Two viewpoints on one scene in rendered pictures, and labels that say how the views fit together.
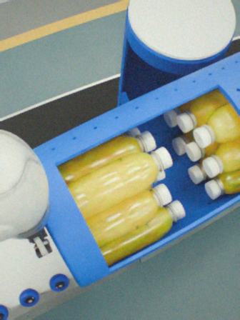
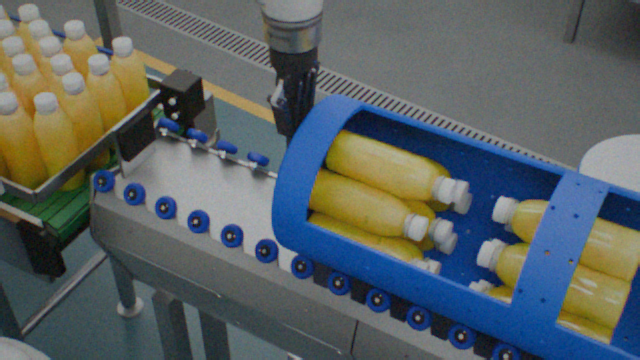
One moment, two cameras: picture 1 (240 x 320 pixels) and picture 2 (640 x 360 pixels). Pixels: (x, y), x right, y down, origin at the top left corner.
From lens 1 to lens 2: 0.87 m
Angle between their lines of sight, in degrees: 43
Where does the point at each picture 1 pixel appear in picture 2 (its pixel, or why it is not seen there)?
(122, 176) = (396, 156)
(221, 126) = (526, 205)
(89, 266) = (294, 183)
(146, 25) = (603, 161)
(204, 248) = not seen: outside the picture
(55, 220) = (313, 120)
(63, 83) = not seen: hidden behind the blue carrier
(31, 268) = (266, 234)
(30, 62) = not seen: hidden behind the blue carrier
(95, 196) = (362, 148)
